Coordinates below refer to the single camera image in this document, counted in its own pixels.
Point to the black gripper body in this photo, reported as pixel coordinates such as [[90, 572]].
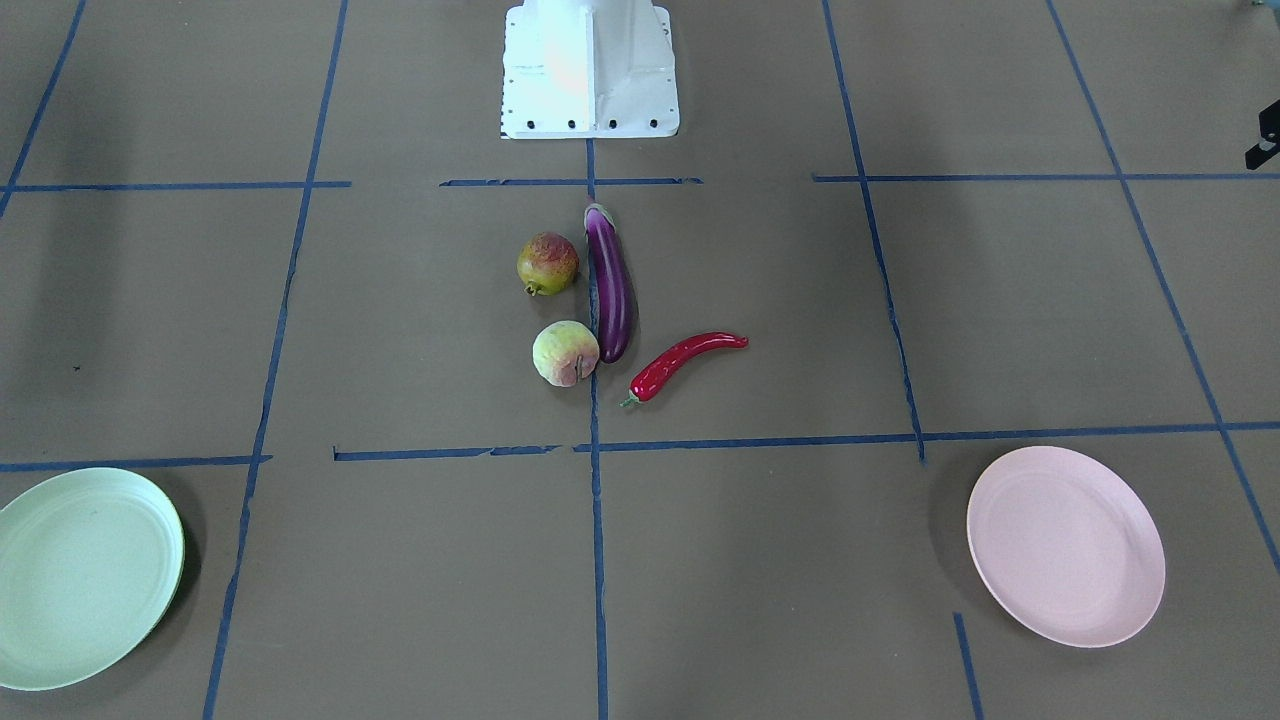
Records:
[[1264, 151]]

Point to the red chili pepper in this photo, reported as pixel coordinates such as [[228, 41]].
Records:
[[654, 376]]

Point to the purple eggplant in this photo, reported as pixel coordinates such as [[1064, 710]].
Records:
[[616, 313]]

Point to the red green pomegranate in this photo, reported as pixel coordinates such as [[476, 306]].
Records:
[[548, 264]]

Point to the pale green pink peach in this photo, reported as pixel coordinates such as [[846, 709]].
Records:
[[564, 353]]

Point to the pink plate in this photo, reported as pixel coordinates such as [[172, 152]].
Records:
[[1066, 547]]

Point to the light green plate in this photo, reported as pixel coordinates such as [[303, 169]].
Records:
[[91, 561]]

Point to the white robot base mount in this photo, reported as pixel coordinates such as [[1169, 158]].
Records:
[[588, 69]]

